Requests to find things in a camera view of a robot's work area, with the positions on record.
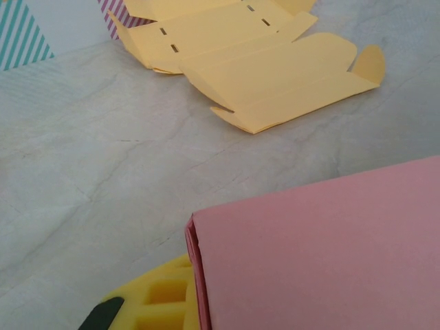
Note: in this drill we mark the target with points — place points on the pink paper box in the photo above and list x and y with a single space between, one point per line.
309 261

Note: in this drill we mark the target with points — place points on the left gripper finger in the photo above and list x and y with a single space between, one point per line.
161 292

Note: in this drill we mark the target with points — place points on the yellow paper box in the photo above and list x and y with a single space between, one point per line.
261 75

